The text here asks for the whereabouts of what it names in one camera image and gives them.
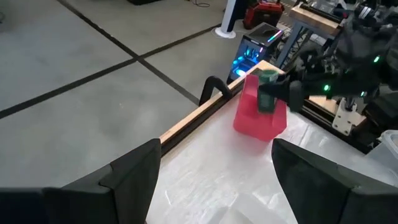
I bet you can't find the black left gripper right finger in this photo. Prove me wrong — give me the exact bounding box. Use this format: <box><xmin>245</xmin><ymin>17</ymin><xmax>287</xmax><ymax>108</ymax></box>
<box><xmin>271</xmin><ymin>138</ymin><xmax>398</xmax><ymax>224</ymax></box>

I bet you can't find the computer tower with lights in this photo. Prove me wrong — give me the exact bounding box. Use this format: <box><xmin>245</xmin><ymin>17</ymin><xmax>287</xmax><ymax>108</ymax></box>
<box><xmin>228</xmin><ymin>21</ymin><xmax>284</xmax><ymax>82</ymax></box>

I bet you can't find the white mounting bracket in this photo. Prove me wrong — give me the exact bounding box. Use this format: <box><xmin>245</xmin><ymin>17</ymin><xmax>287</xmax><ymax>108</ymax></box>
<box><xmin>331</xmin><ymin>96</ymin><xmax>358</xmax><ymax>137</ymax></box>

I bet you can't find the green label spice jar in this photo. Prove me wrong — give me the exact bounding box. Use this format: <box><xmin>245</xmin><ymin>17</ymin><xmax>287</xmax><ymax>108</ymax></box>
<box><xmin>257</xmin><ymin>70</ymin><xmax>279</xmax><ymax>114</ymax></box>

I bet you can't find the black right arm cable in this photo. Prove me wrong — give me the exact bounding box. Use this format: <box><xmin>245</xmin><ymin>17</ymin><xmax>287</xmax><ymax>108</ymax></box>
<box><xmin>198</xmin><ymin>75</ymin><xmax>234</xmax><ymax>107</ymax></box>

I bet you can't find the pink plastic bin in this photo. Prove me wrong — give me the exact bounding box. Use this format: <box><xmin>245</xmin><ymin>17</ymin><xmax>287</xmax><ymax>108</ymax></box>
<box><xmin>233</xmin><ymin>73</ymin><xmax>289</xmax><ymax>142</ymax></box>

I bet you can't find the red toolbox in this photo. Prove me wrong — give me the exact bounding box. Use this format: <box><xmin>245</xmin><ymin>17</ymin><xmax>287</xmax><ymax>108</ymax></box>
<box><xmin>242</xmin><ymin>0</ymin><xmax>286</xmax><ymax>29</ymax></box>

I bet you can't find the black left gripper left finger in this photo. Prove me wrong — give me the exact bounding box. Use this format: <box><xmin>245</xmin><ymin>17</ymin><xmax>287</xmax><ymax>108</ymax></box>
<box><xmin>0</xmin><ymin>138</ymin><xmax>162</xmax><ymax>224</ymax></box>

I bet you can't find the white round base post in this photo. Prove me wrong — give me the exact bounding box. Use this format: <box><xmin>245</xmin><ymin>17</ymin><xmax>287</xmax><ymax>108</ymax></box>
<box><xmin>213</xmin><ymin>0</ymin><xmax>248</xmax><ymax>40</ymax></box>

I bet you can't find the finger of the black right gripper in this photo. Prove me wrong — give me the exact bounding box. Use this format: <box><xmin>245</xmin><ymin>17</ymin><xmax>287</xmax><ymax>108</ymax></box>
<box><xmin>259</xmin><ymin>81</ymin><xmax>293</xmax><ymax>101</ymax></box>

